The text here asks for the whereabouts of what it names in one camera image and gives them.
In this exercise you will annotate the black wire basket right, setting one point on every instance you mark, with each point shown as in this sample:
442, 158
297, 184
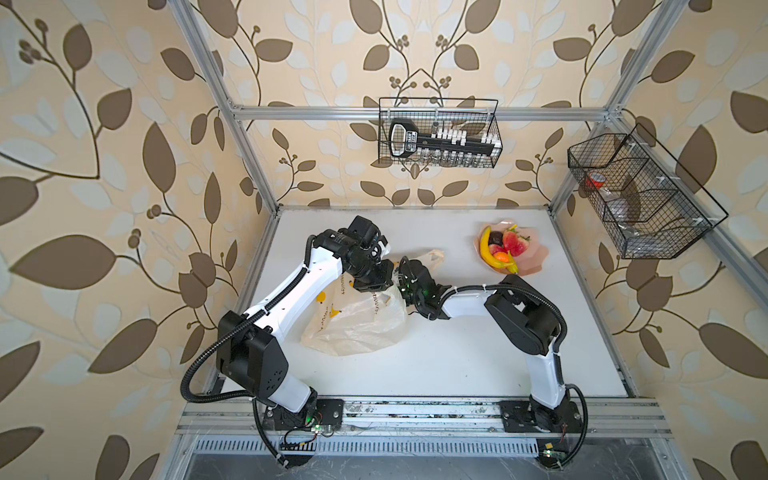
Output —
669, 203

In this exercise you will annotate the clear bottle red cap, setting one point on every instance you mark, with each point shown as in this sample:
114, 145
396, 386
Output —
613, 208

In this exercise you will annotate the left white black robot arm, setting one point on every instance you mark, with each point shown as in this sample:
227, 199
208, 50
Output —
248, 349

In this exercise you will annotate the black wire basket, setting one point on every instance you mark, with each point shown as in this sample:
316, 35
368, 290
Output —
470, 114
669, 203

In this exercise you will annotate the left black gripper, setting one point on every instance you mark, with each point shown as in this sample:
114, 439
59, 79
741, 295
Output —
383, 280

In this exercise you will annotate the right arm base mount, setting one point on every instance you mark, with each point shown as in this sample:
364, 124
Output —
540, 417

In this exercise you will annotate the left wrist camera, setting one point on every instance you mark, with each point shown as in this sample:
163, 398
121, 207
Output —
383, 248

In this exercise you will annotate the dark brown fig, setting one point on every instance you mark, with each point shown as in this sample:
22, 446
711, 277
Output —
496, 238

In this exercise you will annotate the pink wavy fruit plate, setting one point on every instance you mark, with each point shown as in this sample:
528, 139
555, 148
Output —
529, 263

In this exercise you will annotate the yellow green banana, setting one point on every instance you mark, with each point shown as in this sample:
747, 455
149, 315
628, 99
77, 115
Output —
488, 258

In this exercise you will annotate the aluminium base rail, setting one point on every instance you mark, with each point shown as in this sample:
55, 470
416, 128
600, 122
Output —
614, 418

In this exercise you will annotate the banana print plastic bag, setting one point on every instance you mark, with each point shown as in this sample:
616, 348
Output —
348, 322

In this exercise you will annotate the black white tool set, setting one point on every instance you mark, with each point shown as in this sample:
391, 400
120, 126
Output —
405, 138

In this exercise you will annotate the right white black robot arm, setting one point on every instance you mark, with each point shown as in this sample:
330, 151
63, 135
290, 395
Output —
531, 322

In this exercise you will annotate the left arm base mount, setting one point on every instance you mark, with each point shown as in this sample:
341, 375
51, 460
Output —
312, 414

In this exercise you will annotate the black wire basket centre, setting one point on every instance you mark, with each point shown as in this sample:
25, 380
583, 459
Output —
470, 114

